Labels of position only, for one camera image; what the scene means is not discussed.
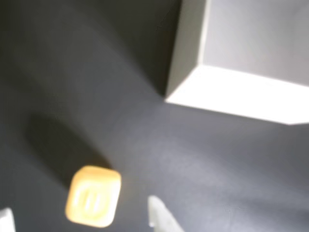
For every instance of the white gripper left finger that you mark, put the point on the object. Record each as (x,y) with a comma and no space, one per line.
(6,221)

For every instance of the yellow cube block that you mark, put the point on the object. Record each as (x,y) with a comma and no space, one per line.
(93,198)

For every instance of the white open box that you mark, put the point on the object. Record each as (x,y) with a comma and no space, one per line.
(241,96)

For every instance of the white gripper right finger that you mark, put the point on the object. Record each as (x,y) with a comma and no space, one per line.
(164,217)

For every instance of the dark grey table mat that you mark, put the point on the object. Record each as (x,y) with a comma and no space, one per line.
(193,169)

